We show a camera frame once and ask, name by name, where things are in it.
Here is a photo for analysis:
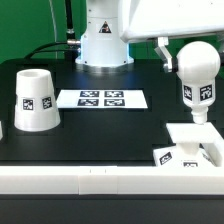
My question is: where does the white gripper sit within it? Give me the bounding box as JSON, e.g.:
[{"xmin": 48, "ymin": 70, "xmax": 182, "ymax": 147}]
[{"xmin": 119, "ymin": 0, "xmax": 224, "ymax": 73}]

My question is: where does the white lamp bulb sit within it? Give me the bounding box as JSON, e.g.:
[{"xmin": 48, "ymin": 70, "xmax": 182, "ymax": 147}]
[{"xmin": 177, "ymin": 41, "xmax": 221, "ymax": 124}]

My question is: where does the white lamp base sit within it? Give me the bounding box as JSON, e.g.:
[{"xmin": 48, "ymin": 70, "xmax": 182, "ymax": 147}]
[{"xmin": 153, "ymin": 122, "xmax": 219, "ymax": 168}]

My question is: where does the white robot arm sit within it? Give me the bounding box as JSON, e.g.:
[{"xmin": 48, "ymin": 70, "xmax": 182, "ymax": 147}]
[{"xmin": 76, "ymin": 0, "xmax": 224, "ymax": 72}]

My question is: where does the white lamp shade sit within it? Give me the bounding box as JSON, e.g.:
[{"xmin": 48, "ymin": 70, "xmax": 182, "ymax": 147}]
[{"xmin": 14, "ymin": 69, "xmax": 60, "ymax": 132}]

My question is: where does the white marker sheet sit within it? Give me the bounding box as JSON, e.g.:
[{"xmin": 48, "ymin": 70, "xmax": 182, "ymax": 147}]
[{"xmin": 57, "ymin": 90, "xmax": 148, "ymax": 109}]

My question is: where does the black cable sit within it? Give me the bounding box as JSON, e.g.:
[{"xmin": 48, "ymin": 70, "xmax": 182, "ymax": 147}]
[{"xmin": 24, "ymin": 0, "xmax": 82, "ymax": 60}]

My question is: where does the white fence wall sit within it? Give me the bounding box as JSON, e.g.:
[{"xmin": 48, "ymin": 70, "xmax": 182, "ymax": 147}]
[{"xmin": 0, "ymin": 122, "xmax": 224, "ymax": 196}]

